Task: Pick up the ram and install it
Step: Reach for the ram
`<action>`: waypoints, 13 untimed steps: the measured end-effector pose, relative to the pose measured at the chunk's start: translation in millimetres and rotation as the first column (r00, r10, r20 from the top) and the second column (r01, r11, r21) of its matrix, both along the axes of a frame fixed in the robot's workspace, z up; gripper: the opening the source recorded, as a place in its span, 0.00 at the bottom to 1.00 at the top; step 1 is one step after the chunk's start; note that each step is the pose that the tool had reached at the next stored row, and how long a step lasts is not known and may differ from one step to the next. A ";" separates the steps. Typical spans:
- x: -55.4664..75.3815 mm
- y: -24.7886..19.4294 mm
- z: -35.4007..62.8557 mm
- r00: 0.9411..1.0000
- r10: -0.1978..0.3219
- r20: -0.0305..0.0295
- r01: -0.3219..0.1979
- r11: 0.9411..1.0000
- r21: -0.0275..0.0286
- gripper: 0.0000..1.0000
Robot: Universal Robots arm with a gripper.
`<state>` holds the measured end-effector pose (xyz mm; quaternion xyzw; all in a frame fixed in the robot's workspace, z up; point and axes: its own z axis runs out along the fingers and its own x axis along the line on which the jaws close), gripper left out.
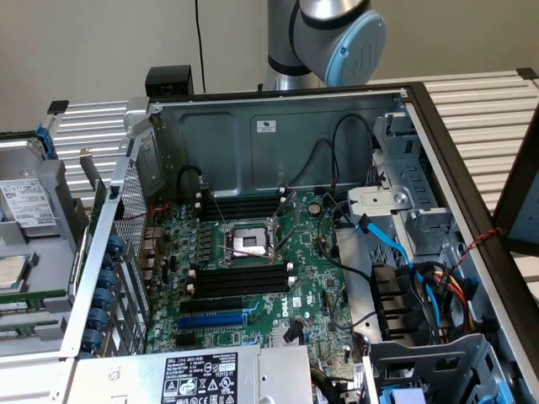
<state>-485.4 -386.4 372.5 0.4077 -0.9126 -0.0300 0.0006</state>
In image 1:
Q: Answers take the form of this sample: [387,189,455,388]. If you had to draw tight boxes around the RAM slot white clips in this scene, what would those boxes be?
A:
[195,197,287,213]
[186,275,296,295]
[187,261,296,279]
[195,188,287,202]

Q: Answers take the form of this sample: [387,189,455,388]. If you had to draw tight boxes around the metal socket cover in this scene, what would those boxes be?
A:
[269,191,302,253]

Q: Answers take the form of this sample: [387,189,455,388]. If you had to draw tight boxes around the CPU socket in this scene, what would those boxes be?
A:
[218,216,282,267]

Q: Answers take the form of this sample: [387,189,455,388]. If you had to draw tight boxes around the green motherboard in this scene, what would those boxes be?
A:
[145,191,367,363]

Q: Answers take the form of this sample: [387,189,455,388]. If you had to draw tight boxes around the open grey PC case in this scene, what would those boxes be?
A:
[58,82,539,404]

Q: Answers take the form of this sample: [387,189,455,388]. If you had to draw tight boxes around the long black expansion slot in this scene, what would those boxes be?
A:
[179,296,246,316]

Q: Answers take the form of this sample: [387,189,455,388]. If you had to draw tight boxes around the blue expansion slot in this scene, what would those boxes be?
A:
[176,313,248,332]

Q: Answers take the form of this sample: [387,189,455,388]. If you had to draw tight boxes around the silver chipset heatsink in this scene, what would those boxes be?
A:
[270,326,308,348]

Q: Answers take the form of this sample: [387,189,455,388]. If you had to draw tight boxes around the silver disk bay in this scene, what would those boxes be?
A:
[347,112,460,264]

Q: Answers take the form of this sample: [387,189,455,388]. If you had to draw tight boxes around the black plastic air shroud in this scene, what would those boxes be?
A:
[370,263,426,342]

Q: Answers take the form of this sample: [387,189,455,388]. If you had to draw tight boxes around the black box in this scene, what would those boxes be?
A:
[145,66,195,97]

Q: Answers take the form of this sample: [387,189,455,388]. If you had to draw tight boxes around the black graphics card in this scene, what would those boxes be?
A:
[69,146,109,300]

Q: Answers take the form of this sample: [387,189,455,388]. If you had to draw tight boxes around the grey parts rack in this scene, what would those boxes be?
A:
[0,159,92,359]

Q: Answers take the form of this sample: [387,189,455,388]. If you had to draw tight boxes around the silver power supply unit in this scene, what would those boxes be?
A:
[62,343,315,404]

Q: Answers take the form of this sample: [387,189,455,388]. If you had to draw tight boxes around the grey drive cage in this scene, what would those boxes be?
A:
[362,333,521,404]

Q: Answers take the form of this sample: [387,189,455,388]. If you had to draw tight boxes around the blue disk caddy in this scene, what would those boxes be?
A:
[0,121,58,163]

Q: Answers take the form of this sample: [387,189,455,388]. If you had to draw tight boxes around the dark side panel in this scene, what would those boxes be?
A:
[492,100,539,258]

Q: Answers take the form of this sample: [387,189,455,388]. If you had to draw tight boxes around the silver hard disk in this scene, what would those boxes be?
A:
[0,138,60,237]

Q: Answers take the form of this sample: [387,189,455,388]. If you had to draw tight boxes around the silver CPU chip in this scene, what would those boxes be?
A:
[0,254,27,292]

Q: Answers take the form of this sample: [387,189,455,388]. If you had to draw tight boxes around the thin black wire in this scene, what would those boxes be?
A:
[284,138,338,193]
[179,164,207,203]
[330,114,376,190]

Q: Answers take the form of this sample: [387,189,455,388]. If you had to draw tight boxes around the thick black wire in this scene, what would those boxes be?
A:
[316,193,374,279]

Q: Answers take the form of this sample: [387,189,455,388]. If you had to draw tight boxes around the blue flat data wire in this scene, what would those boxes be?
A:
[355,213,443,338]

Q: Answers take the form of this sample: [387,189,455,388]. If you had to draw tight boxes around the red black twisted wire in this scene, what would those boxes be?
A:
[113,201,173,224]
[452,226,504,270]

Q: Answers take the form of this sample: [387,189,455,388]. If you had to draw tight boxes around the yellow red power wires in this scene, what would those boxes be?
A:
[420,260,479,338]

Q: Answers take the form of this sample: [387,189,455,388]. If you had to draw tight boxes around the thin black wall cable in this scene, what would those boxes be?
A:
[193,0,207,94]

